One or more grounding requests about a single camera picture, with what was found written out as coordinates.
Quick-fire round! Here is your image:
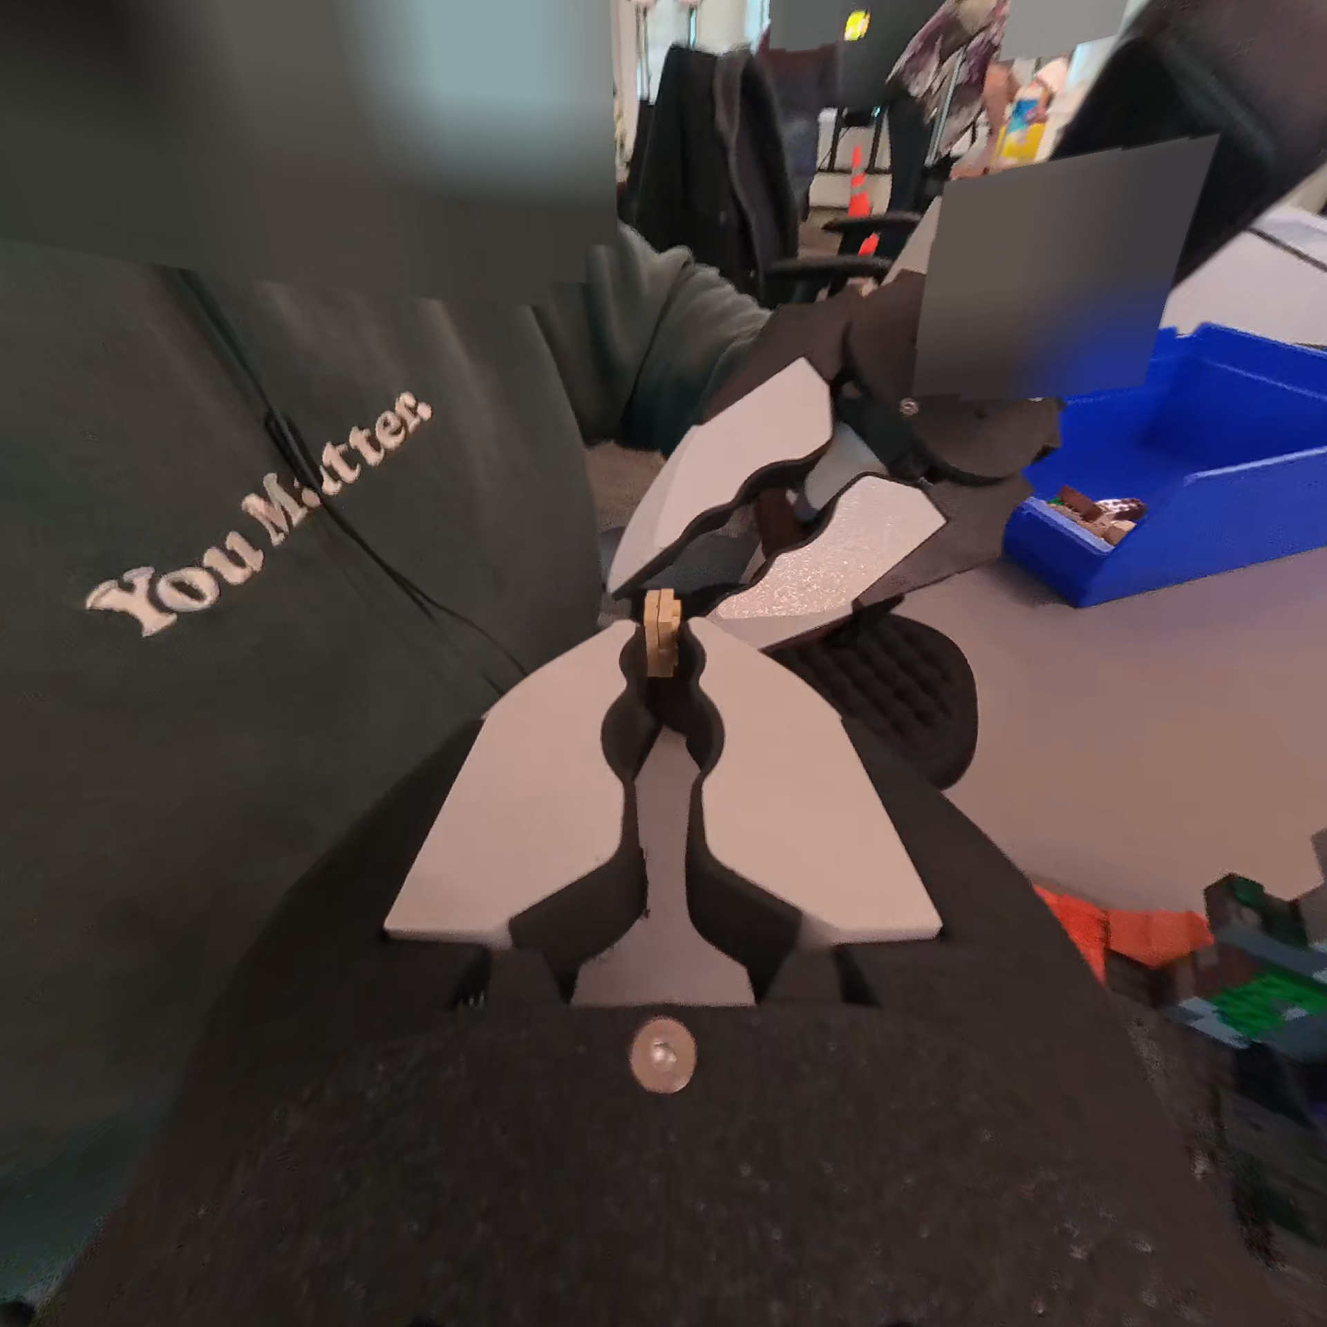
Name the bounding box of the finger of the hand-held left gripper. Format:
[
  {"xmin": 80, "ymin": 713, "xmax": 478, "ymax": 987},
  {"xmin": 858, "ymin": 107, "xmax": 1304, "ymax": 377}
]
[
  {"xmin": 607, "ymin": 355, "xmax": 839, "ymax": 600},
  {"xmin": 710, "ymin": 470, "xmax": 952, "ymax": 652}
]

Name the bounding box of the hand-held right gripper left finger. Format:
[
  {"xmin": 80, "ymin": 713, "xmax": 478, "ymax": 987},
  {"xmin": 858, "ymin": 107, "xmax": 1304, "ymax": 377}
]
[{"xmin": 384, "ymin": 618, "xmax": 651, "ymax": 1002}]

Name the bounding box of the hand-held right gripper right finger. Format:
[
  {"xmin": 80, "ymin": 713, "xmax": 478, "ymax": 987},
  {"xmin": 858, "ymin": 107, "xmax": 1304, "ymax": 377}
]
[{"xmin": 686, "ymin": 618, "xmax": 945, "ymax": 1002}]

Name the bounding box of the tan toy brick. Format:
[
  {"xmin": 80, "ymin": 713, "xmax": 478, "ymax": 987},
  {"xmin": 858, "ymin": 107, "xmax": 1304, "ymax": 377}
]
[{"xmin": 642, "ymin": 587, "xmax": 683, "ymax": 682}]

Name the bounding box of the person's left forearm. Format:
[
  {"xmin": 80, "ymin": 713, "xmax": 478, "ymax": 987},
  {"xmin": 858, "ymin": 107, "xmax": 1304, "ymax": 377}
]
[{"xmin": 534, "ymin": 222, "xmax": 779, "ymax": 457}]

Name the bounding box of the grey desk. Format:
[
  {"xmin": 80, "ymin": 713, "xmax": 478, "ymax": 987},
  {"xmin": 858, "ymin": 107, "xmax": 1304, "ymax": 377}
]
[{"xmin": 726, "ymin": 517, "xmax": 1327, "ymax": 1276}]

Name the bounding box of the black quilted wrist pad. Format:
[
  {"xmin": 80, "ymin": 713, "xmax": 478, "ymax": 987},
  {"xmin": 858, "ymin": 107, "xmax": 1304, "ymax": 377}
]
[{"xmin": 773, "ymin": 611, "xmax": 980, "ymax": 791}]

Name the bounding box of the small heap of toy bricks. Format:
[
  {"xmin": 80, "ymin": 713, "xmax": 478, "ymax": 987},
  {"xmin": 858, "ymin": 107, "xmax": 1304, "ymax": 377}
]
[{"xmin": 1042, "ymin": 486, "xmax": 1149, "ymax": 547}]

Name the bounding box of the black office chair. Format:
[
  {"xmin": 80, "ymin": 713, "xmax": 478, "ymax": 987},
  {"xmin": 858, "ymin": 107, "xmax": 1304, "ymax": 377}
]
[{"xmin": 765, "ymin": 206, "xmax": 926, "ymax": 304}]

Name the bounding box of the blue plastic bin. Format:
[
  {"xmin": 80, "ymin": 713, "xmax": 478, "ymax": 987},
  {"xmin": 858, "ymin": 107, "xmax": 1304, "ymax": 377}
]
[{"xmin": 1001, "ymin": 323, "xmax": 1327, "ymax": 609}]

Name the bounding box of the person's green sweatshirt torso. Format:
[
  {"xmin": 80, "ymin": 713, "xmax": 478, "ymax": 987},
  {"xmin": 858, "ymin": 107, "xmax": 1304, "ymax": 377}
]
[{"xmin": 0, "ymin": 231, "xmax": 625, "ymax": 1296}]

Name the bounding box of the black jacket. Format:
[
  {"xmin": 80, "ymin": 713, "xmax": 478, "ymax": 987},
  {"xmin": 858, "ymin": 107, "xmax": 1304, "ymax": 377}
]
[{"xmin": 623, "ymin": 40, "xmax": 803, "ymax": 301}]

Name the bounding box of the white wood-edged table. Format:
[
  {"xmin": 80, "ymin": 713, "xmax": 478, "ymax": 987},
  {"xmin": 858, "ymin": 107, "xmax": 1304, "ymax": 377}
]
[{"xmin": 1162, "ymin": 190, "xmax": 1327, "ymax": 358}]

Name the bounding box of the toy brick building model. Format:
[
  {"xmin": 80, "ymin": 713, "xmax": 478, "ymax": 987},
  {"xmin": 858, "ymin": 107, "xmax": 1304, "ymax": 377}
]
[{"xmin": 1032, "ymin": 829, "xmax": 1327, "ymax": 1271}]

